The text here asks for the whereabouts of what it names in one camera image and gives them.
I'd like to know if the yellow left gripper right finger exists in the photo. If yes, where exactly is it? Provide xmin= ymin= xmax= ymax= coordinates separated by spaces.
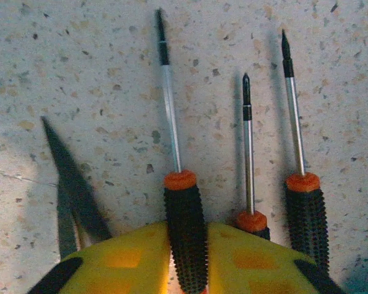
xmin=207 ymin=222 xmax=347 ymax=294

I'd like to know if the orange black precision screwdriver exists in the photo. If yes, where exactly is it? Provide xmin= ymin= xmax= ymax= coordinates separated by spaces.
xmin=155 ymin=8 xmax=210 ymax=294
xmin=235 ymin=72 xmax=271 ymax=241
xmin=281 ymin=29 xmax=331 ymax=276

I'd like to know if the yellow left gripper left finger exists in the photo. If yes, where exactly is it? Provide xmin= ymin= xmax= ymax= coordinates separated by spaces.
xmin=27 ymin=221 xmax=172 ymax=294

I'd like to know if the black yellow handled file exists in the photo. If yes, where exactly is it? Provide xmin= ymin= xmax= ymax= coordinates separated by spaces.
xmin=40 ymin=115 xmax=113 ymax=260

